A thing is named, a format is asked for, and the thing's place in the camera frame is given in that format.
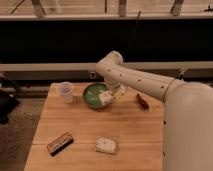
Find black cable on wall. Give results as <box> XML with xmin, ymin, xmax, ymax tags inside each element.
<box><xmin>123</xmin><ymin>9</ymin><xmax>142</xmax><ymax>63</ymax></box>

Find black object at left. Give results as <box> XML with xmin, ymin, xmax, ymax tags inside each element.
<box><xmin>0</xmin><ymin>73</ymin><xmax>19</xmax><ymax>124</ymax></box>

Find white plastic bottle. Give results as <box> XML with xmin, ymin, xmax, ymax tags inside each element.
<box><xmin>99</xmin><ymin>90</ymin><xmax>114</xmax><ymax>106</ymax></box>

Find small red-brown object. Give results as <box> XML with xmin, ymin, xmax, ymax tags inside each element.
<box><xmin>136</xmin><ymin>94</ymin><xmax>149</xmax><ymax>110</ymax></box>

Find clear plastic measuring cup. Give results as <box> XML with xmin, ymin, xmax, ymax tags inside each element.
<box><xmin>56</xmin><ymin>82</ymin><xmax>73</xmax><ymax>103</ymax></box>

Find green ceramic bowl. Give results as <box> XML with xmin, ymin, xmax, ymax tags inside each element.
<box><xmin>83</xmin><ymin>83</ymin><xmax>110</xmax><ymax>109</ymax></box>

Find white wrapped packet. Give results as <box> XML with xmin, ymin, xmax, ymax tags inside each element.
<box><xmin>96</xmin><ymin>137</ymin><xmax>117</xmax><ymax>154</ymax></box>

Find white wall outlet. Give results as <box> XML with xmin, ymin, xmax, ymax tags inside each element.
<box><xmin>89</xmin><ymin>71</ymin><xmax>96</xmax><ymax>79</ymax></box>

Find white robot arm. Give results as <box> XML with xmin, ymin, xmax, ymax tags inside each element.
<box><xmin>96</xmin><ymin>51</ymin><xmax>213</xmax><ymax>171</ymax></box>

